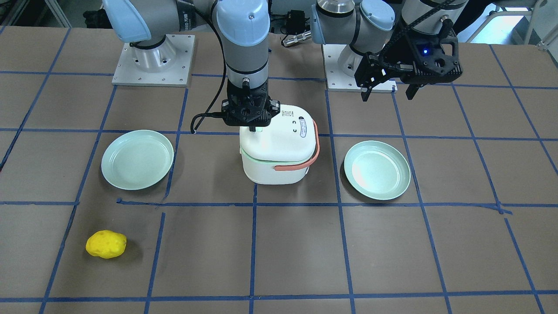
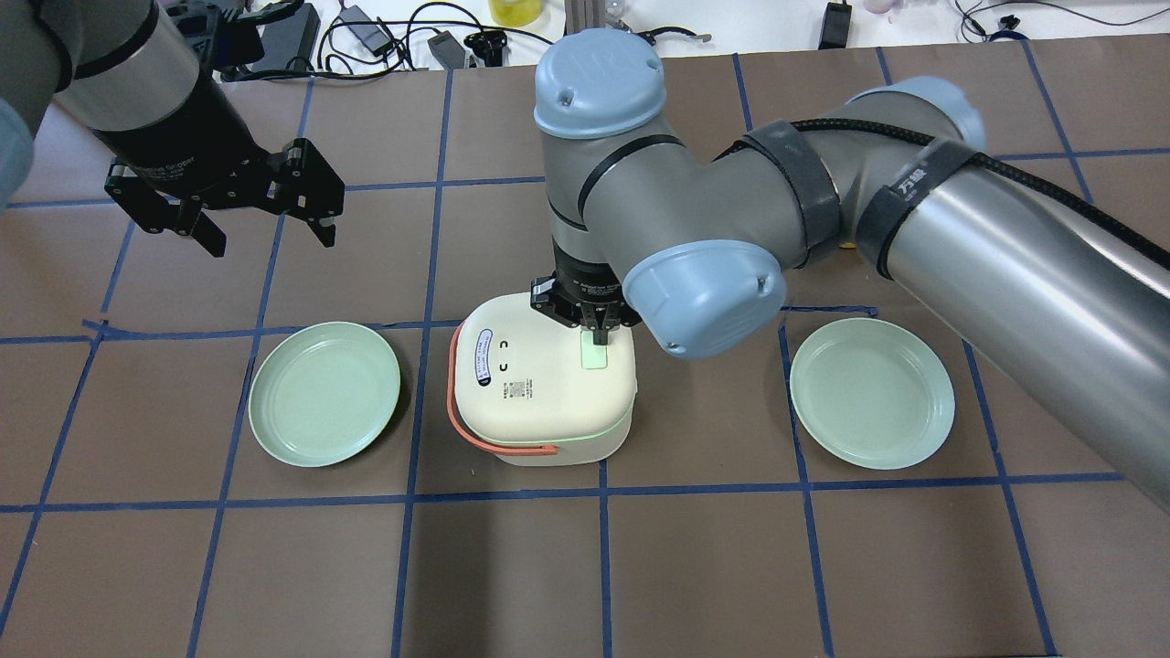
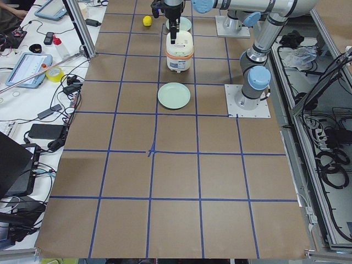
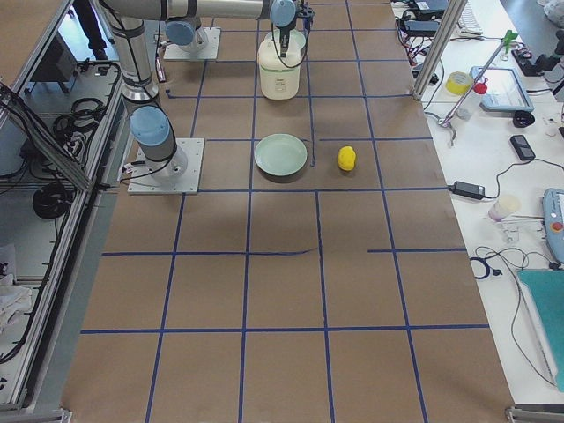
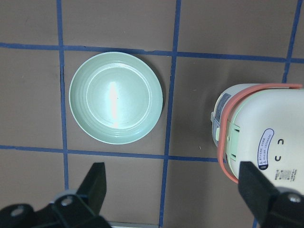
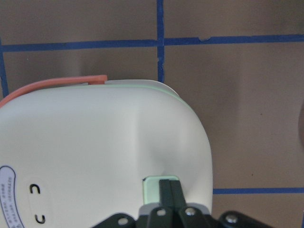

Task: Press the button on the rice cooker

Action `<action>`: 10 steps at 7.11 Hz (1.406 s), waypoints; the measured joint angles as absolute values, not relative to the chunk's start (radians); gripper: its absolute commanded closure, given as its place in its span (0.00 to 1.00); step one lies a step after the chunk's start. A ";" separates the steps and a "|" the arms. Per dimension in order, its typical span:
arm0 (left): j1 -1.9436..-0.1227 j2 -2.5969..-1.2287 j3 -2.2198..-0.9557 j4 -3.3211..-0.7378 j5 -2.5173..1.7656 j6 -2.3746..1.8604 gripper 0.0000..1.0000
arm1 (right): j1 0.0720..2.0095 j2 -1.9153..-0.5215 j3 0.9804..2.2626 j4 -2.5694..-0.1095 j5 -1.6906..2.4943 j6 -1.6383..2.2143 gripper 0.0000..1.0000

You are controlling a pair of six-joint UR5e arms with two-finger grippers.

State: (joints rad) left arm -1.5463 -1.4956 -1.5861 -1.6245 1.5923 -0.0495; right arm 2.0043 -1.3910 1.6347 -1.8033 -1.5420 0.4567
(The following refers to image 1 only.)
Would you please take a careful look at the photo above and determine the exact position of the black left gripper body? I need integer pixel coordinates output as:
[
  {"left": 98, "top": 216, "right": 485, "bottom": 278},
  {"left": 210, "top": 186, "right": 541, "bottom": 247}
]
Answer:
[{"left": 384, "top": 31, "right": 463, "bottom": 84}]

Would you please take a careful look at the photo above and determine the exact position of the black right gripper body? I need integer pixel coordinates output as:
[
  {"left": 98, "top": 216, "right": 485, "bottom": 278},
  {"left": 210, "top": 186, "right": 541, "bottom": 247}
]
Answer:
[{"left": 221, "top": 81, "right": 280, "bottom": 127}]

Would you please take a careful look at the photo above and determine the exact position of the white rice cooker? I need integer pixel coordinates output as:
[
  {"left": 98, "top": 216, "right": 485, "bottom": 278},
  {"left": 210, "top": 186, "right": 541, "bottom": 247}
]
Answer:
[{"left": 239, "top": 105, "right": 320, "bottom": 185}]

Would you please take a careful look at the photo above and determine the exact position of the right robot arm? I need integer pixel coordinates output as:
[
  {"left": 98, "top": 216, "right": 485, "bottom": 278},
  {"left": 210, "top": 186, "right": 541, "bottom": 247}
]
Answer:
[{"left": 103, "top": 0, "right": 280, "bottom": 133}]

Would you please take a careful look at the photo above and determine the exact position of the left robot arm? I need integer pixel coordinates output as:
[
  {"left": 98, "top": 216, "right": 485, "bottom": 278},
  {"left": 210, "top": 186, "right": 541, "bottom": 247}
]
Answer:
[{"left": 311, "top": 0, "right": 466, "bottom": 101}]

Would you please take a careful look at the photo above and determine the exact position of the green plate opposite side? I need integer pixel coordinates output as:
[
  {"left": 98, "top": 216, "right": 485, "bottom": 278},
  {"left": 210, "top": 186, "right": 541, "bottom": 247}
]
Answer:
[{"left": 343, "top": 140, "right": 411, "bottom": 201}]

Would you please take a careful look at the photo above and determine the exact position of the green plate near lemon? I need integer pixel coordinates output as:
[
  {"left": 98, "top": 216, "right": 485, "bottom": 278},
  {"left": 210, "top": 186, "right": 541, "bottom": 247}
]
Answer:
[{"left": 100, "top": 130, "right": 174, "bottom": 191}]

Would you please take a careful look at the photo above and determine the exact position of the yellow lemon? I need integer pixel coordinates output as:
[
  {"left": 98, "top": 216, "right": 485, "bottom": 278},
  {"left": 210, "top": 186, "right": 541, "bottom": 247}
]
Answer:
[{"left": 85, "top": 230, "right": 127, "bottom": 259}]

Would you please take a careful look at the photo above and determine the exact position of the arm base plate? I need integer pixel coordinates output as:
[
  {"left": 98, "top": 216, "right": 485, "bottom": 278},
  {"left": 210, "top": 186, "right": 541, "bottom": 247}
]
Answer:
[
  {"left": 322, "top": 44, "right": 398, "bottom": 93},
  {"left": 112, "top": 34, "right": 196, "bottom": 87}
]

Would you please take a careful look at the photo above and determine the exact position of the orange rice cooker handle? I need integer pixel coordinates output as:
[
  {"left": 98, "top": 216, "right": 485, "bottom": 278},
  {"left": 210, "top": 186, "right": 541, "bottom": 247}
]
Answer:
[{"left": 273, "top": 120, "right": 320, "bottom": 171}]

